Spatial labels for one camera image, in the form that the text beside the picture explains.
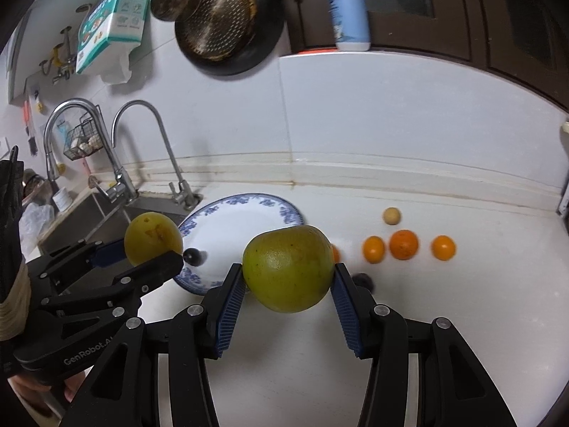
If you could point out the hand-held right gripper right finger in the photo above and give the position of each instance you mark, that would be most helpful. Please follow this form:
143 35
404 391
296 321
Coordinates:
349 316

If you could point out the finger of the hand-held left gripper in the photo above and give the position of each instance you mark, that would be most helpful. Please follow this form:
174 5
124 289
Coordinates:
106 253
155 269

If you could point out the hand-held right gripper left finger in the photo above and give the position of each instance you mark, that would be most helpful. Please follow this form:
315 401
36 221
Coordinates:
229 308

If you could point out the yellow citrus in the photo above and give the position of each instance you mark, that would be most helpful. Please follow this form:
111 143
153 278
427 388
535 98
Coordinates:
149 235

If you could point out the dark plum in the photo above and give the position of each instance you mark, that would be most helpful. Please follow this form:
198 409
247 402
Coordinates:
364 281
192 255

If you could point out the small orange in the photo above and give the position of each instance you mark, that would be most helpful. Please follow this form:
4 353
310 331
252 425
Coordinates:
403 244
443 247
335 253
373 249

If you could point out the large green citrus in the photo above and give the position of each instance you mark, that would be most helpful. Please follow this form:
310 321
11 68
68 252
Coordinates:
284 267

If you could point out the blue and white plate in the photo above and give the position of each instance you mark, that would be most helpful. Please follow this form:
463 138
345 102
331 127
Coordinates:
240 218

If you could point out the small beige round fruit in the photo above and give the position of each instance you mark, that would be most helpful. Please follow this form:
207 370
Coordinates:
392 215

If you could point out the person's left hand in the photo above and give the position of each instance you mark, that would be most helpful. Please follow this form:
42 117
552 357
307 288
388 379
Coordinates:
73 389

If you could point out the steel sink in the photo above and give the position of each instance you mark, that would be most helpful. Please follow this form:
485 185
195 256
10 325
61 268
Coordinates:
89 227

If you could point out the white jar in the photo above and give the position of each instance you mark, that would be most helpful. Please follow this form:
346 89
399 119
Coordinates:
62 198

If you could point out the large steel sink faucet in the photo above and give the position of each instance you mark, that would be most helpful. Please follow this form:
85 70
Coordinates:
118 182

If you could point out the clear plastic bag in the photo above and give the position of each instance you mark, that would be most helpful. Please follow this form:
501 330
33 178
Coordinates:
35 222

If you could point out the garlic bulb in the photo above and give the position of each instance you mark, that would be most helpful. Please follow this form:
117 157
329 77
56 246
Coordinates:
94 141
80 143

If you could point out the thin steel gooseneck faucet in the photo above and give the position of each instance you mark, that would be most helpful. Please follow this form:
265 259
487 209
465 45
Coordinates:
166 151

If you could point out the black hanging brush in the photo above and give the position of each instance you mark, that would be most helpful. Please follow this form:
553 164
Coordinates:
32 144

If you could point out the green paper towel pack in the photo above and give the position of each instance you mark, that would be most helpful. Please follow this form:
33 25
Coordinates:
111 13

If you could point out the dish rack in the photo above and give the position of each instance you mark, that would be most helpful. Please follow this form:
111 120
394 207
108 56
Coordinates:
564 204

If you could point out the small copper pot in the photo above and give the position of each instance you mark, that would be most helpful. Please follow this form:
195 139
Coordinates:
173 0

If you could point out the black frying pan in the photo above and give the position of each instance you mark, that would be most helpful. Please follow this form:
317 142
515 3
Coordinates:
266 22

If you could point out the white pump soap bottle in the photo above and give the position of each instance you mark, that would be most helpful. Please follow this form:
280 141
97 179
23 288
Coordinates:
349 13

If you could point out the metal wall tap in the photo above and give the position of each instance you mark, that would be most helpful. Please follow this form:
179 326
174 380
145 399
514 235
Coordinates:
66 60
49 64

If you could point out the white vented wall cabinet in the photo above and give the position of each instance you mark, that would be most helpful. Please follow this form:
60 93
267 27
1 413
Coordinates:
17 62

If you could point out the dark brown window frame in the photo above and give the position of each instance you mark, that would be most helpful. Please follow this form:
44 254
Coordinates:
466 9

